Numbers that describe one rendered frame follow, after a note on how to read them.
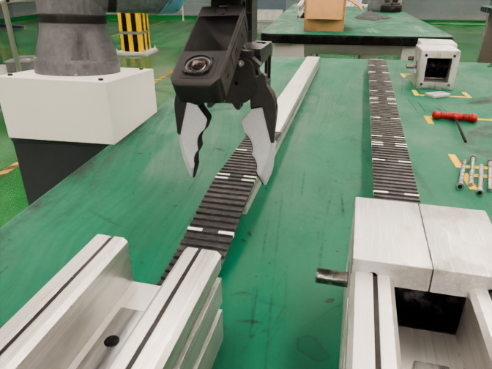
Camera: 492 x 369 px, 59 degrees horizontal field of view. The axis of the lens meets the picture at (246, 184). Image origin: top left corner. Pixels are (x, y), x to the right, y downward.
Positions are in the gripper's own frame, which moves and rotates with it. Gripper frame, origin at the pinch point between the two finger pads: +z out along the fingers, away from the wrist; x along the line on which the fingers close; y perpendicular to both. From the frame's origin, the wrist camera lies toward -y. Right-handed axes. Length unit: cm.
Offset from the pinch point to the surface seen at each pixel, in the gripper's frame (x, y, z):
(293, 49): 18, 187, 14
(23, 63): 266, 284, 49
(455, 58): -36, 74, -2
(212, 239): -0.7, -7.7, 3.7
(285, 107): -0.7, 37.9, 2.6
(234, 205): -1.4, -1.9, 2.7
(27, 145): 43.4, 19.4, 7.5
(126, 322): -0.2, -24.0, -0.2
